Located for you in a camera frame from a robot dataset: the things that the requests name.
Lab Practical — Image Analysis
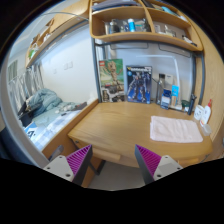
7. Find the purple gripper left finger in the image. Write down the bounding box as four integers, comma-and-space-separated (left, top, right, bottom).
44, 145, 93, 186

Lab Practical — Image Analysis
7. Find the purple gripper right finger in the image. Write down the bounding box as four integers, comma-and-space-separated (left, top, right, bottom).
135, 145, 182, 184

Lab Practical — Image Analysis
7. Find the pink folded towel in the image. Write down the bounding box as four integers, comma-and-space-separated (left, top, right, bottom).
150, 116, 203, 143

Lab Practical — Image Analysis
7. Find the bed with light sheets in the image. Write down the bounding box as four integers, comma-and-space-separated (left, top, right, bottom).
21, 99, 94, 151

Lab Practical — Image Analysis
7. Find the white desk lamp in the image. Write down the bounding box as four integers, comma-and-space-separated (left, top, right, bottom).
162, 55, 183, 111

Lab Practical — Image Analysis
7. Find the small clear plastic box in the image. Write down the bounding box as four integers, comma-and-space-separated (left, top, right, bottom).
202, 124, 212, 136

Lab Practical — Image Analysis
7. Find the blue ink box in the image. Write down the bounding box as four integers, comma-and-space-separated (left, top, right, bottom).
160, 89, 171, 109

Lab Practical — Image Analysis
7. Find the black bag on bed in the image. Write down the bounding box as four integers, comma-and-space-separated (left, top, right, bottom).
17, 103, 41, 127

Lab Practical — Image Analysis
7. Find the white round container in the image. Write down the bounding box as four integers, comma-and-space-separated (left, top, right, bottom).
194, 105, 204, 120

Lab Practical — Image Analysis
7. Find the white lotion bottle red cap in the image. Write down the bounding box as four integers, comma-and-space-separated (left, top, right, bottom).
200, 100, 212, 126

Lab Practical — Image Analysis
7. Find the blue-grey crumpled blanket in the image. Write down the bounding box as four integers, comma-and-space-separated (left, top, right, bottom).
27, 88, 62, 116

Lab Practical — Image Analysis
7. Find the black cylindrical bottle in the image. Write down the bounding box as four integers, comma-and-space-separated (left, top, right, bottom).
188, 94, 197, 115

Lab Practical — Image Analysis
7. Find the blue robot toy box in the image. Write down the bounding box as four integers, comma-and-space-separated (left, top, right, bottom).
126, 66, 152, 104

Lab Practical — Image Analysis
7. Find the green Groot toy box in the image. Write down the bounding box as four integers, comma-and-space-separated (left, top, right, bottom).
99, 59, 125, 102

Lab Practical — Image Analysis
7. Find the blue-capped bottle on shelf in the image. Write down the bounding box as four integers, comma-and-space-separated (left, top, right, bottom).
128, 19, 136, 32

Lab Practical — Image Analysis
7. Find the white bed rail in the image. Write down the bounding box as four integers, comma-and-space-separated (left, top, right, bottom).
7, 62, 44, 111

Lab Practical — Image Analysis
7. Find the wooden wall shelf unit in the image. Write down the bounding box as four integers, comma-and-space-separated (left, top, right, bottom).
89, 0, 203, 52

